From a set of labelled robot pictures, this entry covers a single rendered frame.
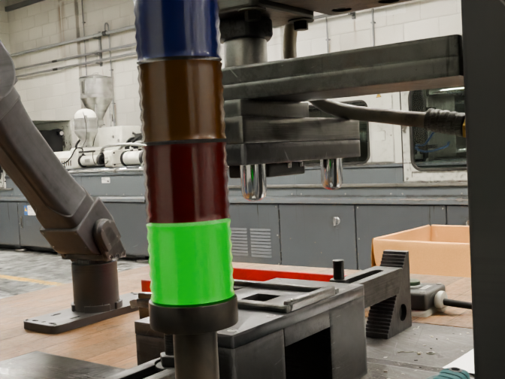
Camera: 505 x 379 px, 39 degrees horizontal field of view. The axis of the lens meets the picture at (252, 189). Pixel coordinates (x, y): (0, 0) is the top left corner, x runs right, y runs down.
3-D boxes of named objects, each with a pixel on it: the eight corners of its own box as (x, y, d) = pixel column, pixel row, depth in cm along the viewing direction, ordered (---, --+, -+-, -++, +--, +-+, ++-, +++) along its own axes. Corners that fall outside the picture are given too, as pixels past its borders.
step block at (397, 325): (388, 323, 85) (385, 250, 84) (412, 325, 83) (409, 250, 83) (364, 336, 80) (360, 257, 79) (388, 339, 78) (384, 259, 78)
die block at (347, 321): (280, 359, 73) (276, 287, 72) (367, 374, 67) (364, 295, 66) (140, 425, 57) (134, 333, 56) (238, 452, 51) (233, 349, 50)
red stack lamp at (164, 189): (185, 213, 34) (181, 145, 34) (247, 214, 32) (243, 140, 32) (128, 222, 31) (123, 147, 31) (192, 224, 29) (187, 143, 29)
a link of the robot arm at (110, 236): (99, 219, 92) (126, 215, 97) (49, 219, 96) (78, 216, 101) (102, 268, 92) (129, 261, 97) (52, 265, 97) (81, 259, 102)
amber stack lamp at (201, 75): (181, 141, 34) (176, 72, 34) (243, 137, 32) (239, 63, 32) (122, 144, 31) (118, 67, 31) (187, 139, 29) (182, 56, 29)
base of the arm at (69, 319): (162, 249, 104) (129, 247, 108) (50, 271, 88) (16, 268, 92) (165, 302, 104) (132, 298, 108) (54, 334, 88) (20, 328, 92)
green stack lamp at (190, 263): (189, 285, 35) (185, 216, 34) (251, 291, 32) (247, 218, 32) (132, 300, 32) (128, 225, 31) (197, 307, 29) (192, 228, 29)
